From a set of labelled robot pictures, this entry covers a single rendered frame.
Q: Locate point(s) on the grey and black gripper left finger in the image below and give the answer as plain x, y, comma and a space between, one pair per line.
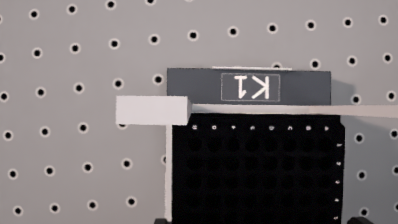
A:
161, 221

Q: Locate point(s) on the black well plate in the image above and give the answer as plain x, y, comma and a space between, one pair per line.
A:
199, 171

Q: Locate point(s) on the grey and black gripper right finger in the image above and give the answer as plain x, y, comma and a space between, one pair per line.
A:
359, 220

